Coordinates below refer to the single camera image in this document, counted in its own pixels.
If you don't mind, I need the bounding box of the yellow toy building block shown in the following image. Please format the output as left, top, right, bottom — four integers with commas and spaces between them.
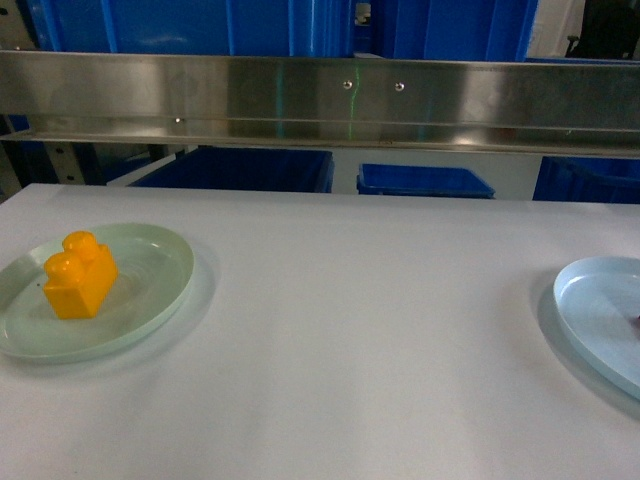
43, 231, 118, 320

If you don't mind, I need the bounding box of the pale green round plate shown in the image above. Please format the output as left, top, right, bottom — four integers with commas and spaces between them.
1, 223, 195, 364

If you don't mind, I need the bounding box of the large blue bin upper right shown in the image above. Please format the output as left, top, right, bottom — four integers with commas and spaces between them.
372, 0, 538, 62

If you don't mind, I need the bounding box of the large blue bin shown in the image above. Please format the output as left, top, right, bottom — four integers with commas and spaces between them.
24, 0, 355, 58
372, 0, 538, 62

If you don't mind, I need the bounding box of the large blue bin upper left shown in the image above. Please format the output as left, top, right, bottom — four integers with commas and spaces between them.
24, 0, 355, 58

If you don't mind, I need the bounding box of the pale blue round plate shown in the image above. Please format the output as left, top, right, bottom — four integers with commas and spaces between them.
553, 256, 639, 399

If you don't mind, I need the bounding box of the black office chair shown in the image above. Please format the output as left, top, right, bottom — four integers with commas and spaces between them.
565, 1, 639, 60

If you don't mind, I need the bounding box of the blue bin under rail centre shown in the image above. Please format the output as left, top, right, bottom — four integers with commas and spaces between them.
356, 164, 495, 199

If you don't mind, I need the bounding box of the blue bin under rail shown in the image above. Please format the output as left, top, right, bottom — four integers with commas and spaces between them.
533, 157, 639, 204
133, 147, 334, 193
356, 164, 495, 199

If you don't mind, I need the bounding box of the blue bin under rail left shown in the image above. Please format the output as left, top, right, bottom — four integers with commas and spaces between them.
133, 147, 334, 193

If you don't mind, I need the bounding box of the blue bin under rail right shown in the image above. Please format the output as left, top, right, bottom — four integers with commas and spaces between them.
533, 157, 639, 204

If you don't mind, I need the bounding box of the stainless steel shelf rail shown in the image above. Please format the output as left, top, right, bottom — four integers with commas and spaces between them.
1, 50, 639, 158

